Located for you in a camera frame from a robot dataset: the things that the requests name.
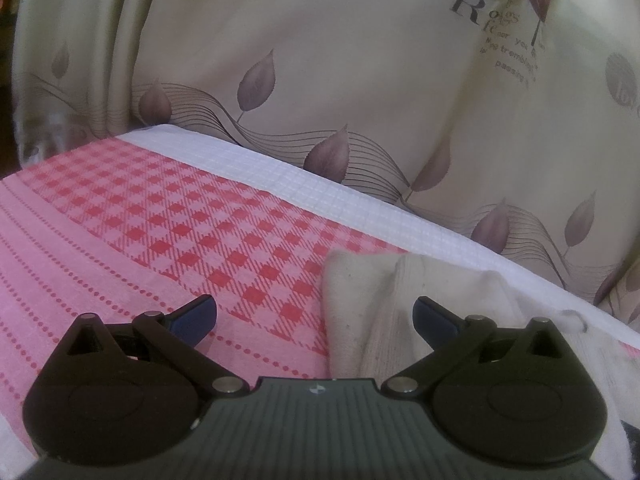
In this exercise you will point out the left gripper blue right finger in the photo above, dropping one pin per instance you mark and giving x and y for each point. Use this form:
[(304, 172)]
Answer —
[(442, 329)]

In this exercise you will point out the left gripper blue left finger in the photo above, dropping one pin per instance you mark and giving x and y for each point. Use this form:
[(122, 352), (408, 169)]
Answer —
[(189, 324)]

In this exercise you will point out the beige knit sweater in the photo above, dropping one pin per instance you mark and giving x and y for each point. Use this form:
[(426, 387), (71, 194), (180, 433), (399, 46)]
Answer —
[(386, 312)]

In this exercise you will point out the pink checkered bed sheet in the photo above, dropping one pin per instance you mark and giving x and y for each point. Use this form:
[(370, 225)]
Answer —
[(153, 218)]

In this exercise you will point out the beige leaf print curtain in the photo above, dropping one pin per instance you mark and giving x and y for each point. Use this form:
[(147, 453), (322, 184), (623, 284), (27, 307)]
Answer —
[(513, 122)]

